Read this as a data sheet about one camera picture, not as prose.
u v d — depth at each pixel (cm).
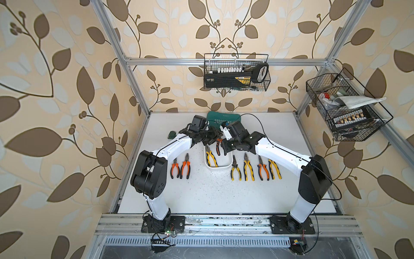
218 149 82
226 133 70
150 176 47
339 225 75
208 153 97
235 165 94
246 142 61
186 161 94
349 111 70
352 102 64
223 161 95
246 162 94
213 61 91
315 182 45
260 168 92
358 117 65
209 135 80
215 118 111
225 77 82
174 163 94
